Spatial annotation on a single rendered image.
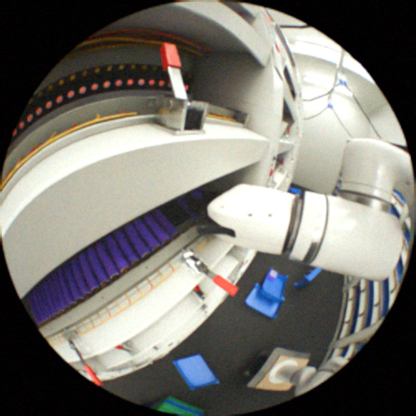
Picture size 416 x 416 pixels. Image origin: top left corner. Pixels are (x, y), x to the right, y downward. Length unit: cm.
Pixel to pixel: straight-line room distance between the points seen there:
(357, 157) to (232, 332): 114
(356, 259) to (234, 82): 32
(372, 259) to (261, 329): 110
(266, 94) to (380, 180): 21
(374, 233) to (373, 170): 5
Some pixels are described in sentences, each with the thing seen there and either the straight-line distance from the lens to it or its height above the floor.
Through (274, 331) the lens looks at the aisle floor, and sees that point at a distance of 125.
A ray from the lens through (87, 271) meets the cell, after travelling 23.
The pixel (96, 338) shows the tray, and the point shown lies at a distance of 26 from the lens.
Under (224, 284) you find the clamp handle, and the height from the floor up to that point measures 96.
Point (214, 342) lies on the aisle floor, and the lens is 113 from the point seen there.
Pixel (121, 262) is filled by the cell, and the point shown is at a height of 98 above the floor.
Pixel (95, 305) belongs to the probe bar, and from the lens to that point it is 21.
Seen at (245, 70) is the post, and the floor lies 127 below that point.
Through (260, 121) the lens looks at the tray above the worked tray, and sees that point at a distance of 25.
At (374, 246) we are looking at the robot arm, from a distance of 16.
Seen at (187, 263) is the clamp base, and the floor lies 96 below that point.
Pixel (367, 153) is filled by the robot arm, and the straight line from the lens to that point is 15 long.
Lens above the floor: 113
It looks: 35 degrees down
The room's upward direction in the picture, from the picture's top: straight up
